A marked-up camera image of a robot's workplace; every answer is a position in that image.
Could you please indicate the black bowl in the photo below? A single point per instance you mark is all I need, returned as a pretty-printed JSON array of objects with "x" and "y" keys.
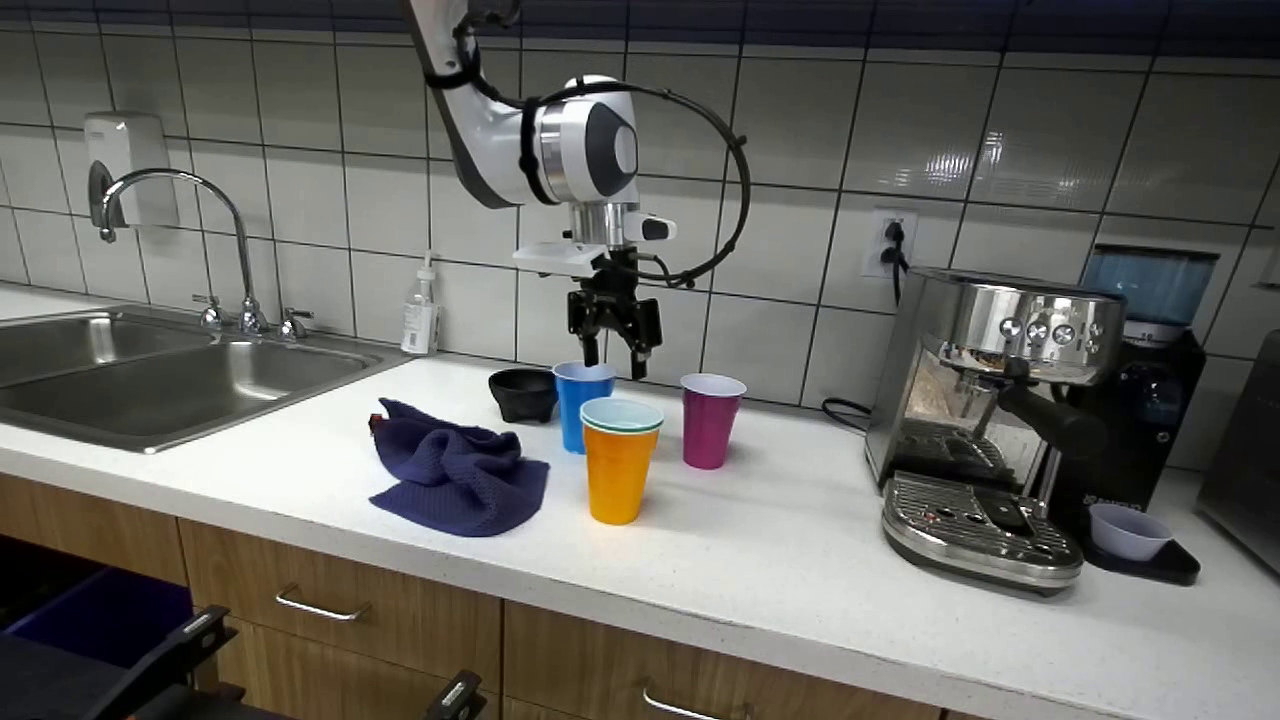
[{"x": 521, "y": 399}]

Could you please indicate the magenta plastic cup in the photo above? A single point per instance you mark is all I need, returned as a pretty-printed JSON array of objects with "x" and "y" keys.
[{"x": 710, "y": 427}]

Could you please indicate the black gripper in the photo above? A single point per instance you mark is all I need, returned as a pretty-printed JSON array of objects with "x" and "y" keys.
[{"x": 614, "y": 301}]

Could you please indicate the black chair frame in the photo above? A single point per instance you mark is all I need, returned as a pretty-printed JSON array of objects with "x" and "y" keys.
[{"x": 144, "y": 665}]

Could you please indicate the black coffee grinder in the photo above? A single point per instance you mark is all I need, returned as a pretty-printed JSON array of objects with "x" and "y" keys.
[{"x": 1147, "y": 386}]

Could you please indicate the white wall soap dispenser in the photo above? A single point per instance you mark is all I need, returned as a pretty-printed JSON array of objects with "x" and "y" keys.
[{"x": 135, "y": 147}]

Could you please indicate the wooden cabinet panel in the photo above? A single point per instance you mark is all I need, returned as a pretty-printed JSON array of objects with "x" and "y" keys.
[{"x": 83, "y": 526}]

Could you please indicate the clear soap pump bottle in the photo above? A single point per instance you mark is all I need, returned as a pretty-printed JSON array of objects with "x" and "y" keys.
[{"x": 422, "y": 323}]

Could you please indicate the orange plastic cup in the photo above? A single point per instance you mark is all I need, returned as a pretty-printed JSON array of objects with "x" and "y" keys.
[{"x": 622, "y": 474}]

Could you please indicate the navy blue cloth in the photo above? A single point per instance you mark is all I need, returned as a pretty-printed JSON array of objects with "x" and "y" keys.
[{"x": 453, "y": 474}]

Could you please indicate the blue storage bin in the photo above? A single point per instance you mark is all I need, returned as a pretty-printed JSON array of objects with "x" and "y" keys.
[{"x": 106, "y": 612}]

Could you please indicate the chrome faucet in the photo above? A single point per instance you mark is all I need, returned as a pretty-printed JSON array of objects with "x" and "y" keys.
[{"x": 243, "y": 254}]

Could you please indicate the blue plastic cup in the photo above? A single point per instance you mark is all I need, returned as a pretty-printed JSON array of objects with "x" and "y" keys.
[{"x": 571, "y": 393}]

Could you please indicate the stainless steel sink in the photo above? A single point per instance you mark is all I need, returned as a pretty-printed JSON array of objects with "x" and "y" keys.
[{"x": 163, "y": 386}]

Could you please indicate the black knock tray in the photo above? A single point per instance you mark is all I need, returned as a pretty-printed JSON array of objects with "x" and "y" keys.
[{"x": 1176, "y": 567}]

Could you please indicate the small pale cup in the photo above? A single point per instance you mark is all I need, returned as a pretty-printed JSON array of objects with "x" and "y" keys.
[{"x": 1126, "y": 529}]

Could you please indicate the black power plug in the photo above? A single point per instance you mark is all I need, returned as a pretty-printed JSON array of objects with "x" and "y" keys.
[{"x": 895, "y": 246}]

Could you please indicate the white wall power outlet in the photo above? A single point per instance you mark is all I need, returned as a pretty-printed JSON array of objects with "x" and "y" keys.
[{"x": 872, "y": 246}]

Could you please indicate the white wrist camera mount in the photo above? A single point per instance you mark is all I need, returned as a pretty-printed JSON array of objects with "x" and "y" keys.
[{"x": 585, "y": 258}]

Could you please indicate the wooden drawer front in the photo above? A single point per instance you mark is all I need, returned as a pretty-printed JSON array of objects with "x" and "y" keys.
[
  {"x": 403, "y": 601},
  {"x": 585, "y": 665}
]

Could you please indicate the stainless steel espresso machine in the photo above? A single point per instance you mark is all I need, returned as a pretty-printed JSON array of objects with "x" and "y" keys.
[{"x": 984, "y": 401}]

